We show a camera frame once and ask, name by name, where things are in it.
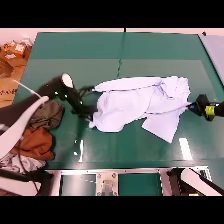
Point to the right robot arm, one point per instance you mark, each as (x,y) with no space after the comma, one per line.
(218,109)

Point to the pale lilac shirt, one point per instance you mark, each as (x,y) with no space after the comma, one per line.
(133,103)

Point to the olive green garment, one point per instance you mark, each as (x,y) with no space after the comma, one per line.
(48,115)

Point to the silver frame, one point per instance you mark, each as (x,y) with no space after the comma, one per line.
(106,181)

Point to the brown garment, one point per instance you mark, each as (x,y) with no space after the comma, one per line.
(36,143)

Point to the light grey garment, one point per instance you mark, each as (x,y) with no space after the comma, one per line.
(30,164)

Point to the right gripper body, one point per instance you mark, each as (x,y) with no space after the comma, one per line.
(201,104)

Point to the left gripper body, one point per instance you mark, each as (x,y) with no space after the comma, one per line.
(86,110)

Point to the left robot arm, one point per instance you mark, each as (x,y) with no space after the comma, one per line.
(20,123)

